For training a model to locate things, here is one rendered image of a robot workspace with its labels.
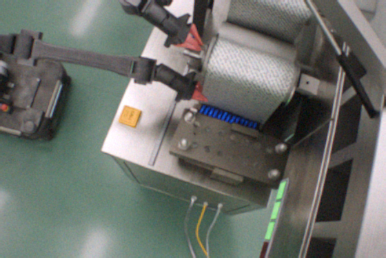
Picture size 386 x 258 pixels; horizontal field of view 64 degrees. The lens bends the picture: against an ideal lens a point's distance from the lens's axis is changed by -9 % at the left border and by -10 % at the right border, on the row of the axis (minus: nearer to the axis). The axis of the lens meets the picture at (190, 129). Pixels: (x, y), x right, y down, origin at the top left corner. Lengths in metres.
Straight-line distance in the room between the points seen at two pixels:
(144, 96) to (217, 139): 0.36
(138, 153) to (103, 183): 0.95
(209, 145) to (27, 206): 1.49
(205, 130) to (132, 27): 1.56
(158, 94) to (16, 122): 1.13
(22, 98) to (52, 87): 0.20
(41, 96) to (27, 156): 0.43
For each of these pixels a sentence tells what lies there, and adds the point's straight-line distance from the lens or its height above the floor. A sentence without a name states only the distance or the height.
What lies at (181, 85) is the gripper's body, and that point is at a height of 1.15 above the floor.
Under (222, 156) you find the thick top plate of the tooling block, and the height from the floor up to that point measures 1.03.
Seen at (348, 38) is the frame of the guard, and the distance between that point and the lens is 0.48.
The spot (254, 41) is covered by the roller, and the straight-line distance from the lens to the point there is 1.08.
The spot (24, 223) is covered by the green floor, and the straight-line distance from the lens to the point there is 2.34.
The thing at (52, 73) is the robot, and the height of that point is 0.24.
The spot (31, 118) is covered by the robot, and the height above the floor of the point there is 0.28.
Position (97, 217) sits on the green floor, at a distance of 2.19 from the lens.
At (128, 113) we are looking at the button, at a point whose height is 0.92.
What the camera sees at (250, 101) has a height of 1.17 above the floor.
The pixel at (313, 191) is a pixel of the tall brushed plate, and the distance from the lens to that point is 0.78.
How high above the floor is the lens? 2.13
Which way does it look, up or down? 73 degrees down
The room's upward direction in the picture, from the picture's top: 10 degrees clockwise
